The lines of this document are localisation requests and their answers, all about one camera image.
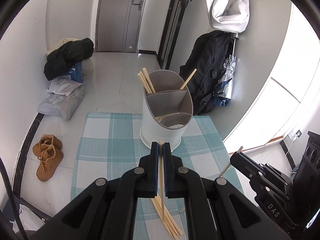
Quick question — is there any chopstick on table two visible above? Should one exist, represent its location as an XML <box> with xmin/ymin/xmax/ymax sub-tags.
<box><xmin>156</xmin><ymin>195</ymin><xmax>185</xmax><ymax>236</ymax></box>

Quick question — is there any chopstick on table one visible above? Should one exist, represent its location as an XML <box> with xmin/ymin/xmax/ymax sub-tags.
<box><xmin>150</xmin><ymin>197</ymin><xmax>180</xmax><ymax>237</ymax></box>

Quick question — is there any white grey utensil holder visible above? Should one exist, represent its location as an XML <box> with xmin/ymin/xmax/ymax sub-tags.
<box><xmin>140</xmin><ymin>70</ymin><xmax>193</xmax><ymax>150</ymax></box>

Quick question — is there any teal plaid tablecloth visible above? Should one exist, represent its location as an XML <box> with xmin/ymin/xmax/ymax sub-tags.
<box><xmin>71</xmin><ymin>112</ymin><xmax>243</xmax><ymax>239</ymax></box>

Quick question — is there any silver folded umbrella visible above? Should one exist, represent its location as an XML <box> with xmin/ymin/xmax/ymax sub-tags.
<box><xmin>214</xmin><ymin>33</ymin><xmax>239</xmax><ymax>106</ymax></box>

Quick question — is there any chopstick in holder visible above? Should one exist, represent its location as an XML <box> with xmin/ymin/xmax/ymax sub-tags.
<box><xmin>142</xmin><ymin>68</ymin><xmax>156</xmax><ymax>93</ymax></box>
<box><xmin>137</xmin><ymin>72</ymin><xmax>152</xmax><ymax>94</ymax></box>

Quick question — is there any chopstick in holder left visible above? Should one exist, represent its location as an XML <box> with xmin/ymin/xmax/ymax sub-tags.
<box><xmin>137</xmin><ymin>72</ymin><xmax>152</xmax><ymax>94</ymax></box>

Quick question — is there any chopstick on table three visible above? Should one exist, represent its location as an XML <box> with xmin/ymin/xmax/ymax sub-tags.
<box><xmin>180</xmin><ymin>68</ymin><xmax>197</xmax><ymax>90</ymax></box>

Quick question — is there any tan boots pair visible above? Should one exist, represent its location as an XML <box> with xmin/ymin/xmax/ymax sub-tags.
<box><xmin>32</xmin><ymin>134</ymin><xmax>63</xmax><ymax>182</ymax></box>

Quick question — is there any black backpack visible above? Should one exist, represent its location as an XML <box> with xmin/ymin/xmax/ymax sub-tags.
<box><xmin>179</xmin><ymin>30</ymin><xmax>232</xmax><ymax>115</ymax></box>

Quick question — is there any grey plastic parcel bag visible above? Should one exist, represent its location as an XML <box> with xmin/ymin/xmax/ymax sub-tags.
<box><xmin>37</xmin><ymin>86</ymin><xmax>85</xmax><ymax>121</ymax></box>

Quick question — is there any white plastic parcel bag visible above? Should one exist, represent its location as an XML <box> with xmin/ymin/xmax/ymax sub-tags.
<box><xmin>47</xmin><ymin>77</ymin><xmax>81</xmax><ymax>96</ymax></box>

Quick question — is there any blue white box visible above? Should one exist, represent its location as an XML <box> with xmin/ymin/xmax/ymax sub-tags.
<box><xmin>60</xmin><ymin>62</ymin><xmax>83</xmax><ymax>83</ymax></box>

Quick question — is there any white hanging bag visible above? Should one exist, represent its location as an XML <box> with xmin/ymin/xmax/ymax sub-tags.
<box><xmin>205</xmin><ymin>0</ymin><xmax>250</xmax><ymax>34</ymax></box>

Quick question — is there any black jacket pile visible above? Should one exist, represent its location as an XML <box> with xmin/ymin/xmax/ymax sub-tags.
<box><xmin>43</xmin><ymin>37</ymin><xmax>95</xmax><ymax>81</ymax></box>

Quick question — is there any grey entrance door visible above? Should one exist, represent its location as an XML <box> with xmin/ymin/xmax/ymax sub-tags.
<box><xmin>95</xmin><ymin>0</ymin><xmax>145</xmax><ymax>53</ymax></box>

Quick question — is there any black framed glass door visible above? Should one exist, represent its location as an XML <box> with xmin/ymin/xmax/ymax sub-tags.
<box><xmin>157</xmin><ymin>0</ymin><xmax>193</xmax><ymax>70</ymax></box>

